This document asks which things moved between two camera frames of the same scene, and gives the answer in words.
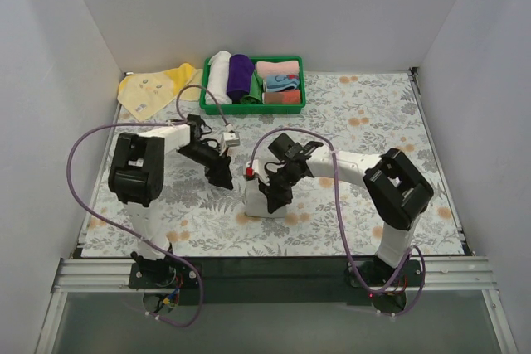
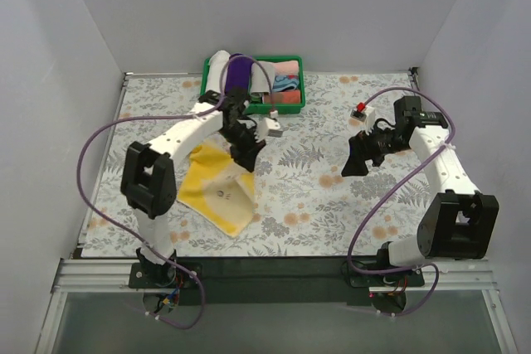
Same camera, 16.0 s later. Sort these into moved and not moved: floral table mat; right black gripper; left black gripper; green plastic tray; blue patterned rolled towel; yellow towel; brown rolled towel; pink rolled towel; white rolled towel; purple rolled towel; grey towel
Moved: yellow towel; left black gripper; right black gripper; grey towel
Not moved: pink rolled towel; white rolled towel; floral table mat; green plastic tray; purple rolled towel; brown rolled towel; blue patterned rolled towel
